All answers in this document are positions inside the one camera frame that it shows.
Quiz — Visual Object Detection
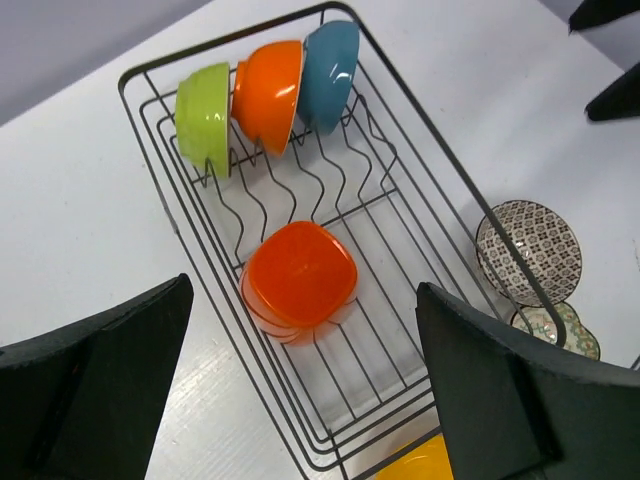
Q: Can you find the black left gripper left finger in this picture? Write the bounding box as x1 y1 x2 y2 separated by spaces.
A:
1 274 194 479

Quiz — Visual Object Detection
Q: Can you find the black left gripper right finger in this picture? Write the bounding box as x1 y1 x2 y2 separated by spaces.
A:
416 283 639 479

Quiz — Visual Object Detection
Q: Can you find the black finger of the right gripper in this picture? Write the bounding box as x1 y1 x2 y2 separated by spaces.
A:
585 64 640 121
568 0 635 33

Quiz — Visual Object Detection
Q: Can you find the flower shaped patterned dish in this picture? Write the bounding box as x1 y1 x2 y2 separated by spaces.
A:
510 302 601 361

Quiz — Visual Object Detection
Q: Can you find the yellow round bowl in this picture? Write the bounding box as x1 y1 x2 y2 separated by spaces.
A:
376 434 454 480

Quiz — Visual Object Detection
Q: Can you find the patterned round bowl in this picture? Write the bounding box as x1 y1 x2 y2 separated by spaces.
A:
475 200 583 307

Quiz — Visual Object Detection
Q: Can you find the red orange square bowl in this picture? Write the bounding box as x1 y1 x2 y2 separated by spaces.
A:
239 221 359 345

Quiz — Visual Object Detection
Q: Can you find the blue ceramic bowl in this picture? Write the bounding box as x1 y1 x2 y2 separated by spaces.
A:
296 20 360 135

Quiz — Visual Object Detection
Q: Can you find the white square bowl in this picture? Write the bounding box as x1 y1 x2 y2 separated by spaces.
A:
175 62 230 179

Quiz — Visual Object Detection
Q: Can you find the orange white round bowl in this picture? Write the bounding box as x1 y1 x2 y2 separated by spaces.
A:
231 40 304 156

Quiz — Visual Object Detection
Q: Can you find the black wire dish rack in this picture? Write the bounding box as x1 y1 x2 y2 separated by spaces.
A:
118 1 579 479

